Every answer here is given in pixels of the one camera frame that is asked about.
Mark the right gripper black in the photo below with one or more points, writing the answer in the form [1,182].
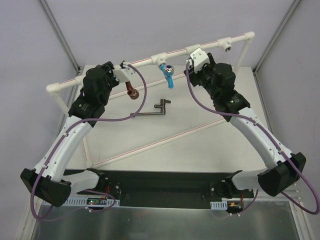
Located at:
[195,75]

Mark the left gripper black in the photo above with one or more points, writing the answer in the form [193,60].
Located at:
[110,69]

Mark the white PVC pipe frame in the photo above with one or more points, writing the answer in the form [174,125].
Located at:
[161,58]

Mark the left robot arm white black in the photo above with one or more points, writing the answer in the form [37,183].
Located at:
[47,179]

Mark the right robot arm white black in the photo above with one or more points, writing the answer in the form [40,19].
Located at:
[282,166]

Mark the brown plastic water faucet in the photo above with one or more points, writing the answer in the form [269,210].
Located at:
[131,91]

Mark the blue plastic water faucet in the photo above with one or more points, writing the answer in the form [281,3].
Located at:
[168,72]

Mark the grey metal long-spout faucet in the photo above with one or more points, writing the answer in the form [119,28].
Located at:
[158,109]

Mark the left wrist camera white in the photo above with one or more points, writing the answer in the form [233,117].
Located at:
[123,73]

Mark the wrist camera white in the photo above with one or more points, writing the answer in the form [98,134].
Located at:
[123,73]
[197,59]

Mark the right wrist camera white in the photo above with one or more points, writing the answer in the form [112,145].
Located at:
[197,59]

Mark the aluminium enclosure frame post left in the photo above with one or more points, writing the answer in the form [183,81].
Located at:
[46,9]

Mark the aluminium enclosure frame post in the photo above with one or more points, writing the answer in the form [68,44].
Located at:
[277,34]
[46,9]

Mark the aluminium enclosure frame post right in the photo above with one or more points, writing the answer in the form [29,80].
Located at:
[277,34]

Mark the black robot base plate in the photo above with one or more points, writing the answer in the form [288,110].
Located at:
[158,189]

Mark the left white cable duct board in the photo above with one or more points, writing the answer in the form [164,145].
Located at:
[90,202]

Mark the white cable duct board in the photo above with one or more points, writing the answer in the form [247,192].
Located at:
[225,205]
[90,202]

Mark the right white cable duct board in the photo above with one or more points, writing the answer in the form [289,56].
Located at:
[225,205]

